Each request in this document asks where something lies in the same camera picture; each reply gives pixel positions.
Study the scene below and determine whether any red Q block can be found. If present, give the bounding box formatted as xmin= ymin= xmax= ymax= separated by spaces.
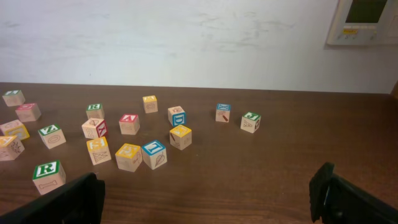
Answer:
xmin=16 ymin=103 xmax=41 ymax=123

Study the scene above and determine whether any yellow block centre right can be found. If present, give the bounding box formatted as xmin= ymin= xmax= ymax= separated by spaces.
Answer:
xmin=86 ymin=136 xmax=111 ymax=166

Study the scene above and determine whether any blue L block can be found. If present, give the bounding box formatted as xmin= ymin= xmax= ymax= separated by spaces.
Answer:
xmin=142 ymin=140 xmax=167 ymax=170

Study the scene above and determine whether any yellow S block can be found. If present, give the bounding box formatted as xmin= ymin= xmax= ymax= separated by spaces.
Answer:
xmin=0 ymin=136 xmax=25 ymax=161

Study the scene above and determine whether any wood block blue side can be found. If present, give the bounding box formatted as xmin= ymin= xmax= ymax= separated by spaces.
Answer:
xmin=167 ymin=106 xmax=187 ymax=127

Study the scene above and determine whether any white wall panel device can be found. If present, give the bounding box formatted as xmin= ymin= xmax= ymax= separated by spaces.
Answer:
xmin=326 ymin=0 xmax=397 ymax=46

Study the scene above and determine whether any green J block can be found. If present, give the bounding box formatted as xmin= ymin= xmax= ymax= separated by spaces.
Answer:
xmin=241 ymin=111 xmax=261 ymax=133

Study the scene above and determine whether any yellow block top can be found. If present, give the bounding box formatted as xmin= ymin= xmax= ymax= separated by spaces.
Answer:
xmin=142 ymin=95 xmax=158 ymax=113

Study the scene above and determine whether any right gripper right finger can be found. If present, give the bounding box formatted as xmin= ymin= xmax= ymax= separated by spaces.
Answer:
xmin=309 ymin=162 xmax=397 ymax=224

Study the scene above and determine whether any yellow block lower right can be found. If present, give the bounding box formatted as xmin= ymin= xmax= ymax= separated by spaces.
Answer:
xmin=115 ymin=143 xmax=142 ymax=172

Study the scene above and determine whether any red A block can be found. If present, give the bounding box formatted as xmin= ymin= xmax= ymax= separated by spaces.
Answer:
xmin=119 ymin=114 xmax=140 ymax=135

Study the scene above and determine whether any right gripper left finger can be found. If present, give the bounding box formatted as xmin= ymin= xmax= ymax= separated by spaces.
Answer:
xmin=1 ymin=172 xmax=105 ymax=224

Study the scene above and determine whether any green Z block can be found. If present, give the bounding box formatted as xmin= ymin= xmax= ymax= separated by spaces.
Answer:
xmin=38 ymin=124 xmax=66 ymax=149

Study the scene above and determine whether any plain wood block centre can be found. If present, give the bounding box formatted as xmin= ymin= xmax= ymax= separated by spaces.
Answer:
xmin=1 ymin=119 xmax=30 ymax=140

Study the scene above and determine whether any blue X block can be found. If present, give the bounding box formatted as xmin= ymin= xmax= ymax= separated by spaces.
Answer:
xmin=215 ymin=103 xmax=231 ymax=123

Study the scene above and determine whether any plain wood picture block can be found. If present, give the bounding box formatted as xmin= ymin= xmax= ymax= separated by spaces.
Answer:
xmin=81 ymin=118 xmax=108 ymax=139

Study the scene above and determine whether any green r block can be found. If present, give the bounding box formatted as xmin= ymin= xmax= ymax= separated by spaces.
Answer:
xmin=32 ymin=160 xmax=66 ymax=195
xmin=86 ymin=103 xmax=104 ymax=119

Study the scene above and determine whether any green L block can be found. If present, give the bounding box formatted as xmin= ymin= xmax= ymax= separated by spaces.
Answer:
xmin=2 ymin=90 xmax=25 ymax=107

